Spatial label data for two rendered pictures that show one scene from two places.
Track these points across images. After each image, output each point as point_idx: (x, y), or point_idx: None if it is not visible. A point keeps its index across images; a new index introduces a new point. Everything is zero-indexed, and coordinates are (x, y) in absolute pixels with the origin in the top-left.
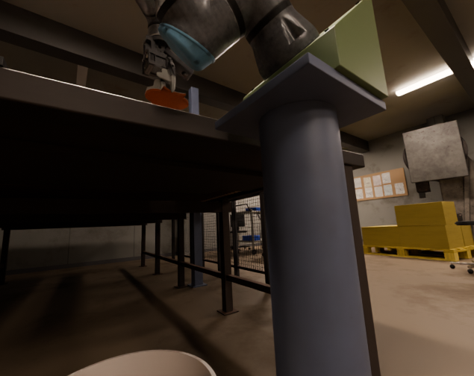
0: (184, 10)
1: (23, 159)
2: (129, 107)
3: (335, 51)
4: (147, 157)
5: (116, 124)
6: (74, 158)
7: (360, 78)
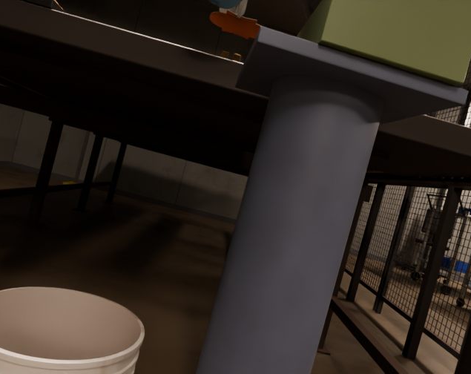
0: None
1: (90, 81)
2: (150, 48)
3: (325, 18)
4: (202, 100)
5: (137, 67)
6: (128, 88)
7: (373, 56)
